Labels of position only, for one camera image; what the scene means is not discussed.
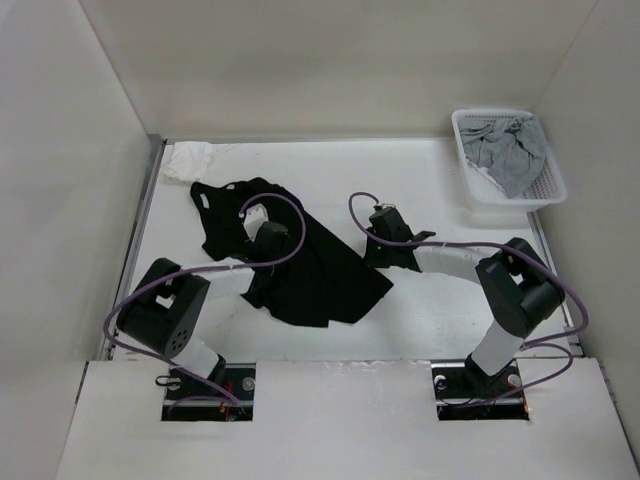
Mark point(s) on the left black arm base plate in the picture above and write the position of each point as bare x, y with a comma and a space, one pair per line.
189, 400

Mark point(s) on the white plastic laundry basket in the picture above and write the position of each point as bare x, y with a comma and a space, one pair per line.
485, 195

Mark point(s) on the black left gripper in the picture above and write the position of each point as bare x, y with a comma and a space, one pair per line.
284, 249

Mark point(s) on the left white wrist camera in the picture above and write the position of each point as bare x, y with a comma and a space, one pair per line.
254, 217

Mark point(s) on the black tank top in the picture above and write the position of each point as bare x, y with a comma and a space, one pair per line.
326, 280

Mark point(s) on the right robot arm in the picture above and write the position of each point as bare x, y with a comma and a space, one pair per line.
519, 296

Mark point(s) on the metal table edge rail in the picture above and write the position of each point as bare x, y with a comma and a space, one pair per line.
157, 147

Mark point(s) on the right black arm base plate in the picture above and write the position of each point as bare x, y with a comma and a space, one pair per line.
457, 399

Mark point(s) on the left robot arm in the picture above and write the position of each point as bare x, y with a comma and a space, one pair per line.
162, 313

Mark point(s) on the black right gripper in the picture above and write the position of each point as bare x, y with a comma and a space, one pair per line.
371, 256

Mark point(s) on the grey tank top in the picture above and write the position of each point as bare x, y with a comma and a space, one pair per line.
511, 150

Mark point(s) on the white folded tank top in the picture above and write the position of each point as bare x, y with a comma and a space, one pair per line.
188, 161

